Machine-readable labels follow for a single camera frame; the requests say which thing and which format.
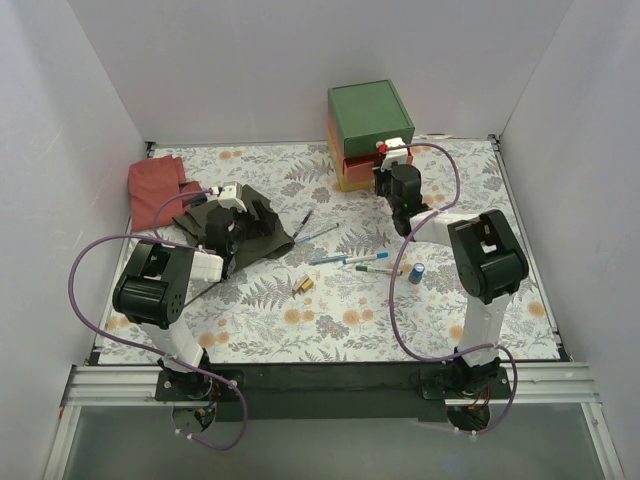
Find blue long nib marker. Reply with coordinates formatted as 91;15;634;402
295;222;340;244

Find red drawer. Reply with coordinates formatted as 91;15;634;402
342;153;415;185

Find yellow bottom drawer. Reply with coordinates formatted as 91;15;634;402
339;180;374;192

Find tan eraser block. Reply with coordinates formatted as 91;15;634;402
292;275;314;295

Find green red yellow drawer box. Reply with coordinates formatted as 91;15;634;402
327;79;415;183

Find small blue cylinder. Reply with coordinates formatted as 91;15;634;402
408;263;425;285

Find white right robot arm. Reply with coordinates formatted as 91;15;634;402
373;164;529;398

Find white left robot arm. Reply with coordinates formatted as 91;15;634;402
113;198;279;400

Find dark green cloth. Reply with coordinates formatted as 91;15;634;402
173;185;294;272

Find purple pen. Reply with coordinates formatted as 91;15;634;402
292;209;314;240

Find thin dark stick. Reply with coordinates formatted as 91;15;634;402
184;283;217;307

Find light blue pen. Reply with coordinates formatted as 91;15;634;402
309;255;347;266

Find white marker blue cap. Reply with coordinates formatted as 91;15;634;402
342;252;389;265

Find red cloth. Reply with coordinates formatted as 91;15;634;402
128;155;207;232

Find white marker green cap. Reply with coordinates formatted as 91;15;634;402
355;264;404;276

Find floral table mat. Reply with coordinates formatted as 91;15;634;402
98;139;561;365

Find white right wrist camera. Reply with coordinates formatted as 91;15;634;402
376;137;410;172

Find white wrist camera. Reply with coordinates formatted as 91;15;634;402
211;181;247;212
376;137;410;172

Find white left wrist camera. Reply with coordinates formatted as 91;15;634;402
211;181;247;212

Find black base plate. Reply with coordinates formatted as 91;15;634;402
154;362;511;422

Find aluminium front rail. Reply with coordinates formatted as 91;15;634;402
62;362;624;479

